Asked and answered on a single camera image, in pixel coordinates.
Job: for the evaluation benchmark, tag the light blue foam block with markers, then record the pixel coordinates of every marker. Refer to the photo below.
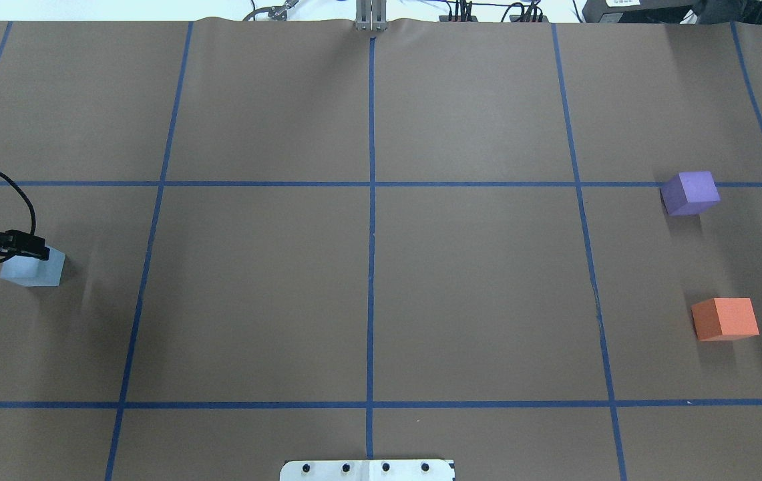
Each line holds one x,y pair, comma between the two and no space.
32,272

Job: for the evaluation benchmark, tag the purple foam block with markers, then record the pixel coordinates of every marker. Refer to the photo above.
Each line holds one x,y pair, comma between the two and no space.
689,193

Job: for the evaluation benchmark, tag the orange foam block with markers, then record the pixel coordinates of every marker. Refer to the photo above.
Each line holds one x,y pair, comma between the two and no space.
724,319

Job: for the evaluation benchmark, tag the white camera pedestal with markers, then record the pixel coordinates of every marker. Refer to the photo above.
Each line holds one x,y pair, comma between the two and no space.
389,469

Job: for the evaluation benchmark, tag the aluminium frame post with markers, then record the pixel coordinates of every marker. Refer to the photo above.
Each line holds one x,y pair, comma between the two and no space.
371,15

